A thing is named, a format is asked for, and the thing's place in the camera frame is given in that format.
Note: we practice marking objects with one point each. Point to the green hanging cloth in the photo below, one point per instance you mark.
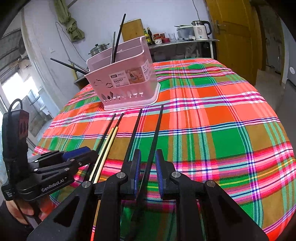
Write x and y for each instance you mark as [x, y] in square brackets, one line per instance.
[65, 18]

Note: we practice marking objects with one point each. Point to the red seasoning jar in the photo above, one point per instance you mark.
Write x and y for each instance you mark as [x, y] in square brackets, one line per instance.
[160, 38]

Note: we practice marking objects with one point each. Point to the dark chopstick in basket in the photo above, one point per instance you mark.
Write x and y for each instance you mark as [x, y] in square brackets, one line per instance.
[118, 38]

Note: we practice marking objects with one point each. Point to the grey utensil in basket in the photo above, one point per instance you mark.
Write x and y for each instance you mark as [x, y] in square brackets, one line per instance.
[113, 47]

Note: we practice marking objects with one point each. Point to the wooden door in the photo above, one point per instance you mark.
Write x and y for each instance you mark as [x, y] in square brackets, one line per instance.
[236, 27]

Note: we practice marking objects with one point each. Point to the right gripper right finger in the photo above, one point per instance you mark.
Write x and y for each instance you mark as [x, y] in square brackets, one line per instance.
[204, 210]

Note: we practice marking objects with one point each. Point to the silver refrigerator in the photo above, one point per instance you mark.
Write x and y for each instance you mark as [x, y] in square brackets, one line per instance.
[286, 109]

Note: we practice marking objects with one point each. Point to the dark oil bottle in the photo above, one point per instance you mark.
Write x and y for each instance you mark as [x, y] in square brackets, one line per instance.
[150, 35]

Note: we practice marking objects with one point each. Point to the wooden cutting board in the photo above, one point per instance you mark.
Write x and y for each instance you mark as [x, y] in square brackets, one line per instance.
[132, 29]

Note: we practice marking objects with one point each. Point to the white electric kettle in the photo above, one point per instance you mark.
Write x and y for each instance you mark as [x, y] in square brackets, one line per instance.
[202, 29]

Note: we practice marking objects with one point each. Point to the black chopstick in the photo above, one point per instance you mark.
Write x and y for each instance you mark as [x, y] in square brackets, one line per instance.
[129, 148]
[145, 179]
[69, 66]

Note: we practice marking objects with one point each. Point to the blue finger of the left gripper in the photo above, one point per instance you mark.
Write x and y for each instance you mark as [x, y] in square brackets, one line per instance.
[83, 155]

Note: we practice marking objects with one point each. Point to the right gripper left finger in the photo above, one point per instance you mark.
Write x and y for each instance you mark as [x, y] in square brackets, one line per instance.
[92, 210]

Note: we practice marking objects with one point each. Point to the plaid tablecloth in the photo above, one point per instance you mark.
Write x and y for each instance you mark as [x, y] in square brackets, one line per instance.
[213, 125]

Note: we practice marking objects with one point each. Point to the left hand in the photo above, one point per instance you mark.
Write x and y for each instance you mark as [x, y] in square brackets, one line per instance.
[45, 206]

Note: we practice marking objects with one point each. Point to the pink plastic utensil basket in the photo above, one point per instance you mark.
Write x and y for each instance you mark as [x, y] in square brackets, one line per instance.
[126, 79]

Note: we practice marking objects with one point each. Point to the steel kitchen counter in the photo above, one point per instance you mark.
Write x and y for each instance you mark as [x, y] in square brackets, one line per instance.
[184, 49]

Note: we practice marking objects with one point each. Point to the stainless steel steamer pot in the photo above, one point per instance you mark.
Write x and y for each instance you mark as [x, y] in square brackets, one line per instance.
[98, 48]

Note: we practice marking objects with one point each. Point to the black chopstick on table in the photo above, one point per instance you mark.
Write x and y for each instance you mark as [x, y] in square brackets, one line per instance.
[129, 148]

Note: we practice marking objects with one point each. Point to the light bamboo chopstick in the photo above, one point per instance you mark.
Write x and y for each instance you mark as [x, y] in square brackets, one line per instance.
[105, 154]

